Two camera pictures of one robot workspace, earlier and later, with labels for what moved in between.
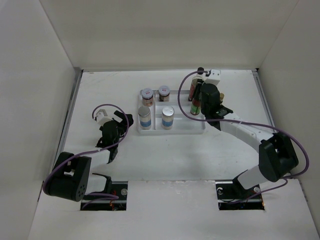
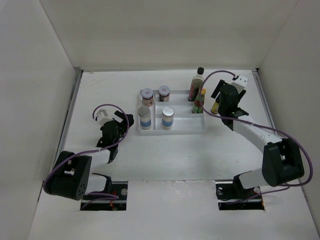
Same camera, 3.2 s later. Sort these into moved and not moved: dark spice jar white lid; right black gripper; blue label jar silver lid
Moved: right black gripper
Not moved: dark spice jar white lid; blue label jar silver lid
